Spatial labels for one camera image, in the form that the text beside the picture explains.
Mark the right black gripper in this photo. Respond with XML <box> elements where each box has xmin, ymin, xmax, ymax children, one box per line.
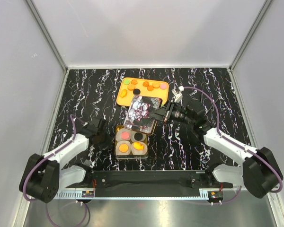
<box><xmin>147</xmin><ymin>99</ymin><xmax>194</xmax><ymax>126</ymax></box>

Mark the gold tin lid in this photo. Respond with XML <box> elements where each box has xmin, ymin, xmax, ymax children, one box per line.
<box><xmin>123</xmin><ymin>95</ymin><xmax>162</xmax><ymax>135</ymax></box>

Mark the orange round cookie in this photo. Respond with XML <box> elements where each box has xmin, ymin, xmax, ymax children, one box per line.
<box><xmin>153</xmin><ymin>82</ymin><xmax>160</xmax><ymax>88</ymax></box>
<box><xmin>119</xmin><ymin>143</ymin><xmax>129</xmax><ymax>153</ymax></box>
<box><xmin>127</xmin><ymin>84</ymin><xmax>135</xmax><ymax>91</ymax></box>

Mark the pink round cookie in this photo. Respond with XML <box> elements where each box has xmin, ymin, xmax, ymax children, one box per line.
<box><xmin>160</xmin><ymin>83</ymin><xmax>168</xmax><ymax>89</ymax></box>
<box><xmin>121</xmin><ymin>131</ymin><xmax>130</xmax><ymax>140</ymax></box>

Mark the gold cookie tin box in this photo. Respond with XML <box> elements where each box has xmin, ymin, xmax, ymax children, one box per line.
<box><xmin>115</xmin><ymin>125</ymin><xmax>149</xmax><ymax>159</ymax></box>

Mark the black round cookie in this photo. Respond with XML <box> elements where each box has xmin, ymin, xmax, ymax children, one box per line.
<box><xmin>134</xmin><ymin>132</ymin><xmax>143</xmax><ymax>141</ymax></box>
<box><xmin>133</xmin><ymin>88</ymin><xmax>141</xmax><ymax>95</ymax></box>

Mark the orange fish cookie top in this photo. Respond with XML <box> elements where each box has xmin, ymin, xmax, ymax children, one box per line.
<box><xmin>133</xmin><ymin>142</ymin><xmax>144</xmax><ymax>150</ymax></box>

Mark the orange fish cookie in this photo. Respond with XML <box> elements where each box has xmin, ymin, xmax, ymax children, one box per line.
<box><xmin>133</xmin><ymin>142</ymin><xmax>144</xmax><ymax>150</ymax></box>
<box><xmin>119</xmin><ymin>89</ymin><xmax>127</xmax><ymax>98</ymax></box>

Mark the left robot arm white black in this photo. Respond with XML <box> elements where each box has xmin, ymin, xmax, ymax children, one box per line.
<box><xmin>19</xmin><ymin>115</ymin><xmax>114</xmax><ymax>203</ymax></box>

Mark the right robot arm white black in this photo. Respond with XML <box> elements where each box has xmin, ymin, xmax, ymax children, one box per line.
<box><xmin>150</xmin><ymin>103</ymin><xmax>284</xmax><ymax>198</ymax></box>

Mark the white paper cup front left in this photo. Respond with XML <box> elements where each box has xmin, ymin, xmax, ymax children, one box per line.
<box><xmin>115</xmin><ymin>140</ymin><xmax>131</xmax><ymax>156</ymax></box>

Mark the white paper cup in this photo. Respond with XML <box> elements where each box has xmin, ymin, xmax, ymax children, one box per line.
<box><xmin>115</xmin><ymin>140</ymin><xmax>131</xmax><ymax>156</ymax></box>
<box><xmin>131</xmin><ymin>132</ymin><xmax>147</xmax><ymax>143</ymax></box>
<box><xmin>131</xmin><ymin>142</ymin><xmax>148</xmax><ymax>156</ymax></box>
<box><xmin>116</xmin><ymin>131</ymin><xmax>131</xmax><ymax>142</ymax></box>

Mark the white paper cup back left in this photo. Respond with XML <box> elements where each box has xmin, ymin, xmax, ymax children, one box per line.
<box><xmin>116</xmin><ymin>131</ymin><xmax>131</xmax><ymax>142</ymax></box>

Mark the orange scalloped cookie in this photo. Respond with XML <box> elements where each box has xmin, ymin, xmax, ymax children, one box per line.
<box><xmin>147</xmin><ymin>85</ymin><xmax>154</xmax><ymax>91</ymax></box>

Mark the orange plastic tray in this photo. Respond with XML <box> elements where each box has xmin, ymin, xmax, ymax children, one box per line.
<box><xmin>116</xmin><ymin>77</ymin><xmax>169</xmax><ymax>106</ymax></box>

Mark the white paper cup back right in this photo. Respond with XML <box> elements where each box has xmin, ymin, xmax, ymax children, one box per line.
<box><xmin>131</xmin><ymin>132</ymin><xmax>147</xmax><ymax>143</ymax></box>

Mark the black round cookie on tray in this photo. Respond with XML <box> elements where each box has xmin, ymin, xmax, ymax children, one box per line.
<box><xmin>133</xmin><ymin>88</ymin><xmax>141</xmax><ymax>95</ymax></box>

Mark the white paper cup front right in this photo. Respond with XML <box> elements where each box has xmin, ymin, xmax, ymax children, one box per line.
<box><xmin>131</xmin><ymin>142</ymin><xmax>148</xmax><ymax>156</ymax></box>

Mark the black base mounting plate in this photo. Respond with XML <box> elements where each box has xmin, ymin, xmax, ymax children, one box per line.
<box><xmin>84</xmin><ymin>170</ymin><xmax>232</xmax><ymax>190</ymax></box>

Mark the green round cookie top left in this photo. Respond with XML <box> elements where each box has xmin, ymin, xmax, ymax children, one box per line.
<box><xmin>123</xmin><ymin>79</ymin><xmax>130</xmax><ymax>85</ymax></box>

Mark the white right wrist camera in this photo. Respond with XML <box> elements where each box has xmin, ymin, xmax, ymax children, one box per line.
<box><xmin>172</xmin><ymin>86</ymin><xmax>184</xmax><ymax>103</ymax></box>

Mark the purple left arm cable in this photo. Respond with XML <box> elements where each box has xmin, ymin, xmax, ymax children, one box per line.
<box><xmin>22</xmin><ymin>114</ymin><xmax>88</xmax><ymax>227</ymax></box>

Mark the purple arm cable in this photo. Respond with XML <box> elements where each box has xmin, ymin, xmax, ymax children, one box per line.
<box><xmin>22</xmin><ymin>114</ymin><xmax>88</xmax><ymax>227</ymax></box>
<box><xmin>183</xmin><ymin>87</ymin><xmax>284</xmax><ymax>205</ymax></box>

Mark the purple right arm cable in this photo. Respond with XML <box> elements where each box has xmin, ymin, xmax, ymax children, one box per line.
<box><xmin>183</xmin><ymin>87</ymin><xmax>284</xmax><ymax>205</ymax></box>

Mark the aluminium frame rail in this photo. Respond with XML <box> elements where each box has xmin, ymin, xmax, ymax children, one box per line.
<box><xmin>57</xmin><ymin>180</ymin><xmax>218</xmax><ymax>198</ymax></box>

